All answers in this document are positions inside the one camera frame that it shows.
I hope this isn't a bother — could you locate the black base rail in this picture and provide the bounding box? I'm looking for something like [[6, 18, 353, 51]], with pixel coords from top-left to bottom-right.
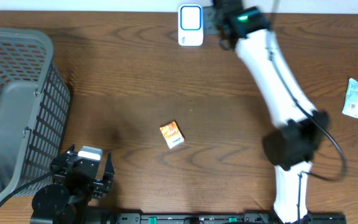
[[111, 212, 347, 224]]

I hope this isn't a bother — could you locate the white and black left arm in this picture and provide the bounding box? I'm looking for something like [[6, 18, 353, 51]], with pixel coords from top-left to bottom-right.
[[30, 146, 117, 223]]

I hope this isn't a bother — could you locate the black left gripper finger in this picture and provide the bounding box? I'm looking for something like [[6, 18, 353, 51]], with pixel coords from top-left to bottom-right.
[[50, 144, 75, 170], [103, 153, 115, 184]]

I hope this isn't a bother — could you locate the mint green wipes packet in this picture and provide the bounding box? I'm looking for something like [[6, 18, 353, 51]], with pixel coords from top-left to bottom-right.
[[342, 78, 358, 119]]

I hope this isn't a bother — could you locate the white tissue pack orange print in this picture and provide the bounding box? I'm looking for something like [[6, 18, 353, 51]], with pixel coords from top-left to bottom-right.
[[160, 121, 185, 149]]

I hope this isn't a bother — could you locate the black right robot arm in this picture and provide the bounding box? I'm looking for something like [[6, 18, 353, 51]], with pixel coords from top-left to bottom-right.
[[211, 0, 328, 223]]

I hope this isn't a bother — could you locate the dark grey plastic basket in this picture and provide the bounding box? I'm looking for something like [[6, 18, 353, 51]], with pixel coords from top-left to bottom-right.
[[0, 27, 71, 201]]

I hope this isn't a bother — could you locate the white barcode scanner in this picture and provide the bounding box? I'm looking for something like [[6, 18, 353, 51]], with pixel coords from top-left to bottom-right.
[[178, 4, 204, 47]]

